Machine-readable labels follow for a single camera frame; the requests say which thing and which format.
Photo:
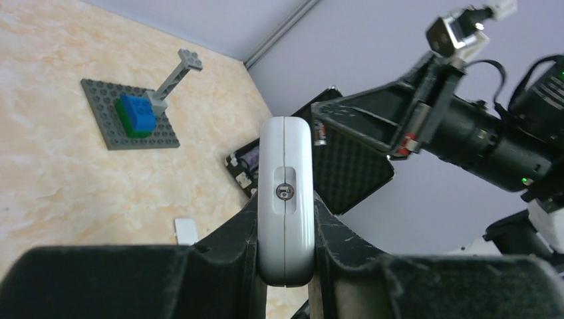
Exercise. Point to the blue lego brick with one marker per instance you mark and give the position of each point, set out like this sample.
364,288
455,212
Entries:
136,116

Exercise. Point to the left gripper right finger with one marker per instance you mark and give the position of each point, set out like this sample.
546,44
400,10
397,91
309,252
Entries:
354,279

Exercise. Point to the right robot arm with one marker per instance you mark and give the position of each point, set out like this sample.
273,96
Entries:
518,149

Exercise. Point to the grey lego tower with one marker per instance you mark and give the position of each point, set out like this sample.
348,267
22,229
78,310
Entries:
189,60

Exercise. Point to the white battery cover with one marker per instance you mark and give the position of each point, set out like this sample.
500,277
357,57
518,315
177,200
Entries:
185,231

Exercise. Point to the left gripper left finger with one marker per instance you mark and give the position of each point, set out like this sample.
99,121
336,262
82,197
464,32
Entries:
216,277

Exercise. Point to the grey lego baseplate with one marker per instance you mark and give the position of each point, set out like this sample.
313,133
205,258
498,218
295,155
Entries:
101,97

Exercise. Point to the black poker chip case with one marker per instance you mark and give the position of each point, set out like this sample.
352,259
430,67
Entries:
345,171

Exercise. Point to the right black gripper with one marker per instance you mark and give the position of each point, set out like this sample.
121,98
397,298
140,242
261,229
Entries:
401,117

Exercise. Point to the white remote control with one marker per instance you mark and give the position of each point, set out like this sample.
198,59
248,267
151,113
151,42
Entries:
285,203

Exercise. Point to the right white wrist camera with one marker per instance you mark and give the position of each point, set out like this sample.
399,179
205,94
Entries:
460,33

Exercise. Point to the battery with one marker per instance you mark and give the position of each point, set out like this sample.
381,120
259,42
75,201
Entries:
320,134

